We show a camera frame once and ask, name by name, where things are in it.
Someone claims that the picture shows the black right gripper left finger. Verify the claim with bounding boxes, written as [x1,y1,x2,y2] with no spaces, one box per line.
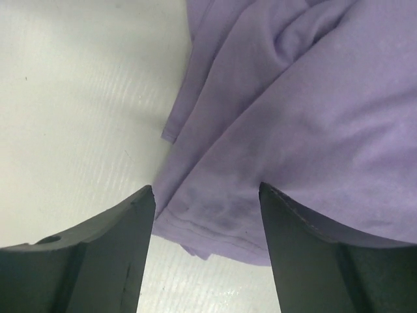
[1,185,155,312]

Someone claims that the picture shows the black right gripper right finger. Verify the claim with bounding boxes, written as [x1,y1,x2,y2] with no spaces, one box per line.
[259,183,416,312]

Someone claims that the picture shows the lavender purple t-shirt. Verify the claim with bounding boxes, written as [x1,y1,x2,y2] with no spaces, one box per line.
[152,1,416,265]

